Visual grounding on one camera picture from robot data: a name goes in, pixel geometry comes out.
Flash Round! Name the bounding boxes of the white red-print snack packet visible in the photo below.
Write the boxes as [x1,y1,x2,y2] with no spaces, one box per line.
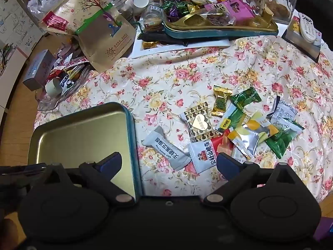
[188,141,221,174]

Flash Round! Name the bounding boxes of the purple object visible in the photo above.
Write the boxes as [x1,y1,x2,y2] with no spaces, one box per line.
[313,219,333,243]

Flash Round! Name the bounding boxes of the pile of foil candies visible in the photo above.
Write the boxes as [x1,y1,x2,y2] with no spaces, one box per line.
[160,0,193,23]

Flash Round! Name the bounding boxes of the black white snack packet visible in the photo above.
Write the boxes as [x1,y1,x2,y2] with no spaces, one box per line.
[271,96,298,125]

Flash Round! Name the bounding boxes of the green leaf-print snack packet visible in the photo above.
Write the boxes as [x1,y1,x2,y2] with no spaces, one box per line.
[265,118,305,159]

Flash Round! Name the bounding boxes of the gold heart-print chocolate packet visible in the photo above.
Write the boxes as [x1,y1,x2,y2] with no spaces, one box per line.
[181,102,221,144]

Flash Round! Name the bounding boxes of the clear packet of dark nuts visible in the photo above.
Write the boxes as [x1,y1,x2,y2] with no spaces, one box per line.
[205,9,236,26]

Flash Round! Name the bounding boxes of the small white cup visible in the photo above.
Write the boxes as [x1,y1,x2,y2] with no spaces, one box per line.
[45,78,64,95]

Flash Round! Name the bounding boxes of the small clear cookie jar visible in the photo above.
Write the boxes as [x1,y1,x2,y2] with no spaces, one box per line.
[142,2,164,32]

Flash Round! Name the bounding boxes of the dark green foil candy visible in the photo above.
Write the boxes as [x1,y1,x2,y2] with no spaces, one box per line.
[230,87,261,105]

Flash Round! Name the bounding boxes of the red pink packet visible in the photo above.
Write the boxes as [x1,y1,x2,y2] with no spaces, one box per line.
[42,11,68,34]

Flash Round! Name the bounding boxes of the grey cardboard box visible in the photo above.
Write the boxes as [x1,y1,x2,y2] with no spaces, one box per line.
[22,49,59,91]

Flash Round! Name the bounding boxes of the clear plastic bag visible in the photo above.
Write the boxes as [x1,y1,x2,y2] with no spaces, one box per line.
[27,0,72,19]

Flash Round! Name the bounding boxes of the blue-rimmed gold tin tray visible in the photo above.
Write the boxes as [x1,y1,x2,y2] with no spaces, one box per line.
[27,102,143,198]

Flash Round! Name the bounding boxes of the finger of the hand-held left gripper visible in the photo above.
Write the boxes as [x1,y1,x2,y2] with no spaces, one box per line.
[0,163,48,185]

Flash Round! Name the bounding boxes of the white rectangular tray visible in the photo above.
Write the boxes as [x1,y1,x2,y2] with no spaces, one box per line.
[130,18,231,59]

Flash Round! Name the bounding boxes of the clear glass dish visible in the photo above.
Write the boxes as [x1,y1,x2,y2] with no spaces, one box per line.
[35,65,91,111]

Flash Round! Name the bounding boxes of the gold foil candy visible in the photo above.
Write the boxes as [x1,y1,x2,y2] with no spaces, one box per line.
[211,85,233,117]

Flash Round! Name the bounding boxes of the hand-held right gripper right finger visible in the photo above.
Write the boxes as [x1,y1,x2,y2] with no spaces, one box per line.
[203,153,305,206]

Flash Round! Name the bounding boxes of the grey white snack packet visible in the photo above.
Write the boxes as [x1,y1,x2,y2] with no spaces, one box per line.
[141,126,192,172]

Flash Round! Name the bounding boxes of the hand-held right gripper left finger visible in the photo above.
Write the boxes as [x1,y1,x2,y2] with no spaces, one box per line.
[34,152,136,206]

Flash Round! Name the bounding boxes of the illustrated book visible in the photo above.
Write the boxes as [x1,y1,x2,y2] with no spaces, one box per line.
[282,16,324,63]

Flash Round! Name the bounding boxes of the white remote control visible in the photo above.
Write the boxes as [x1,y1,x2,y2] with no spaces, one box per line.
[298,12,323,43]

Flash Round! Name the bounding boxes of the large glass cookie jar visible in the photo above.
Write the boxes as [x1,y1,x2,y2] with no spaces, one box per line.
[250,0,299,25]

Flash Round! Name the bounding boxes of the white lidded jar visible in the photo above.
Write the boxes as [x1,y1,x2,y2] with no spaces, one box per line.
[131,0,149,15]

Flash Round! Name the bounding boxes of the pile of colourful clutter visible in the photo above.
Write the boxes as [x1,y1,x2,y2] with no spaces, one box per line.
[0,42,13,71]

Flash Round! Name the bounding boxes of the green yellow-label snack packet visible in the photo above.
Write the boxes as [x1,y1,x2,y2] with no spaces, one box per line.
[215,104,246,133]

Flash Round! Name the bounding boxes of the white cardboard box with drawings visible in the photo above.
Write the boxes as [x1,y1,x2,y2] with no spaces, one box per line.
[0,0,46,115]

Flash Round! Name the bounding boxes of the gold wrapped candy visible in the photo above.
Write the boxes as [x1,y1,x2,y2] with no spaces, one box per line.
[142,40,160,50]

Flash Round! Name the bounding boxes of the pink snack packet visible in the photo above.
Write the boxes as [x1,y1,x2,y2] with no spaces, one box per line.
[204,0,257,25]

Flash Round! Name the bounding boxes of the kraft paper bag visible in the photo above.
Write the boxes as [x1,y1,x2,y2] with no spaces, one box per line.
[39,0,137,72]

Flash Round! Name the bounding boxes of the gold teal snack tin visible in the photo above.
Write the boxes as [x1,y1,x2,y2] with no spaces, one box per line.
[162,0,279,38]

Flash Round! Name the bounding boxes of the pile of snack wrappers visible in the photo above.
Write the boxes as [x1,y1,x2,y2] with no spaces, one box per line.
[49,44,89,89]

